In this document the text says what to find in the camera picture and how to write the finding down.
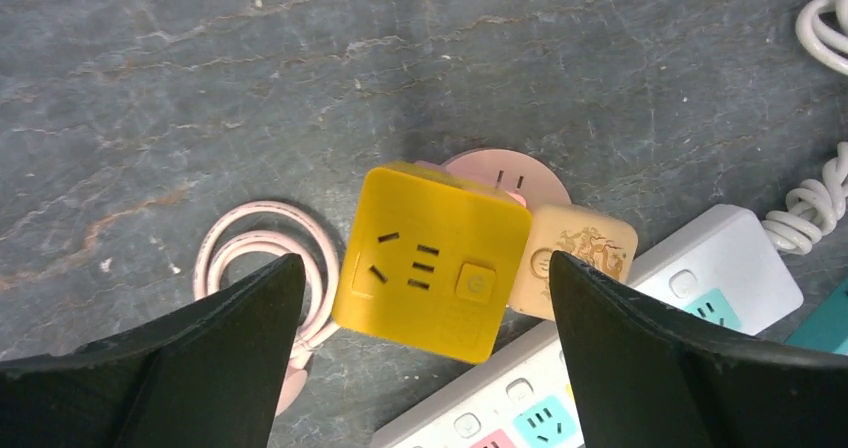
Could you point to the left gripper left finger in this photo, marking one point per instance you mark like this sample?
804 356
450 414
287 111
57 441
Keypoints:
206 375

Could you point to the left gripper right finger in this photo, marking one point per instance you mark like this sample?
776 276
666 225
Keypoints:
688 383

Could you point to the yellow cube adapter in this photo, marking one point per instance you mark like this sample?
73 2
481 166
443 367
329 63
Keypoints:
431 261

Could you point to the pink round socket base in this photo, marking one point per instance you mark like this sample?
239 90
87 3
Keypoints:
519 174

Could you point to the white multicolour power strip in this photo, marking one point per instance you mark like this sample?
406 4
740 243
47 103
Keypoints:
720 268

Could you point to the beige cube adapter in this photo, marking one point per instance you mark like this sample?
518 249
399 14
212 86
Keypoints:
606 243

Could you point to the teal power strip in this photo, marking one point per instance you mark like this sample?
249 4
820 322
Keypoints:
826 328

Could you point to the pink cube adapter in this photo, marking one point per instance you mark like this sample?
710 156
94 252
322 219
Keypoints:
437 167

